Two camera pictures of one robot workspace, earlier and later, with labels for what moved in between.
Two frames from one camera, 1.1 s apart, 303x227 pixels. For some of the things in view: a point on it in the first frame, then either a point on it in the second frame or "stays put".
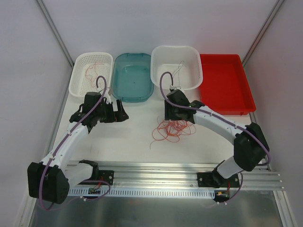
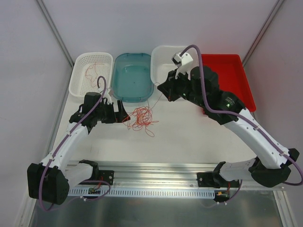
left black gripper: (113, 113) stays put
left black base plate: (107, 176) stays put
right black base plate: (216, 180) stays put
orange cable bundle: (172, 129) → (141, 117)
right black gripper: (175, 114) → (172, 85)
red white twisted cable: (91, 72) stays put
